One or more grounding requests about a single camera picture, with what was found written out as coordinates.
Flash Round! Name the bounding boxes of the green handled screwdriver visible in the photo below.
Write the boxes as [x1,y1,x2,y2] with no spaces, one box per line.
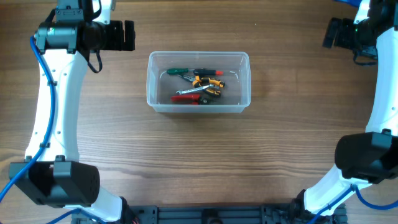
[166,68,193,75]

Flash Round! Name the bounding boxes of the silver socket wrench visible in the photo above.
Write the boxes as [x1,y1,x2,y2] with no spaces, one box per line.
[176,84,215,95]

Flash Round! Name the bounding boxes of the black red screwdriver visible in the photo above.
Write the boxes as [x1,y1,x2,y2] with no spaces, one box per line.
[193,68,226,76]

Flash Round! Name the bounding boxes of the red handled snips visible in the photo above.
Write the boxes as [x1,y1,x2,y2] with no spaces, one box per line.
[170,94,215,105]

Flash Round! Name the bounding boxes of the orange black pliers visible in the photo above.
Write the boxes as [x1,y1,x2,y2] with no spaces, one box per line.
[178,75,226,98]

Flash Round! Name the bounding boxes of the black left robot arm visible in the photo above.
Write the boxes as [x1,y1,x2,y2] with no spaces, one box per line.
[9,0,139,223]

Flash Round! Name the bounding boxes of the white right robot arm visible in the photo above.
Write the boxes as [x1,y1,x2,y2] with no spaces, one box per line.
[288,0,397,223]

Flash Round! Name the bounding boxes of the clear plastic container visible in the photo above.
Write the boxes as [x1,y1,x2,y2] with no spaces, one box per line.
[147,51,251,113]

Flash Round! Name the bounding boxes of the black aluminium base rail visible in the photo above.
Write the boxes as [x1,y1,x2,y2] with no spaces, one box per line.
[70,202,347,224]

